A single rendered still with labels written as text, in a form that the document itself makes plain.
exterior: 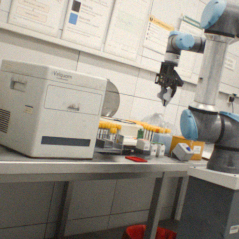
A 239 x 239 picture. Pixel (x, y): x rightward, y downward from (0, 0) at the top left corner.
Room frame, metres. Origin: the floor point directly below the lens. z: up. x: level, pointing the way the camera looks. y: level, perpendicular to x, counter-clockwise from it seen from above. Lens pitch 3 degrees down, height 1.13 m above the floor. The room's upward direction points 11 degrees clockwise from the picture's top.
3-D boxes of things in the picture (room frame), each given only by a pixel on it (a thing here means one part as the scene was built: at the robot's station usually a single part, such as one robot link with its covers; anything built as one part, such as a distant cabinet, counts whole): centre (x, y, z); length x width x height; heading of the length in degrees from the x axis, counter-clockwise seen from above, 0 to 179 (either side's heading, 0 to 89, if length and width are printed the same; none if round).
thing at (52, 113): (1.48, 0.26, 1.03); 0.31 x 0.27 x 0.30; 139
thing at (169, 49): (2.00, -0.19, 1.43); 0.09 x 0.08 x 0.11; 14
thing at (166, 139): (2.04, -0.22, 0.92); 0.10 x 0.07 x 0.10; 134
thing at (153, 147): (1.89, -0.16, 0.91); 0.05 x 0.04 x 0.07; 49
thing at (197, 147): (2.12, -0.36, 0.93); 0.13 x 0.13 x 0.10; 48
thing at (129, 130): (2.14, 0.01, 0.94); 0.30 x 0.24 x 0.12; 40
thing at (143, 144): (1.82, -0.12, 0.92); 0.05 x 0.04 x 0.06; 47
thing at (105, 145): (1.57, 0.06, 0.92); 0.21 x 0.07 x 0.05; 139
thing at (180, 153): (1.97, -0.31, 0.92); 0.13 x 0.07 x 0.08; 49
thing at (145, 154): (1.82, -0.12, 0.89); 0.09 x 0.05 x 0.04; 47
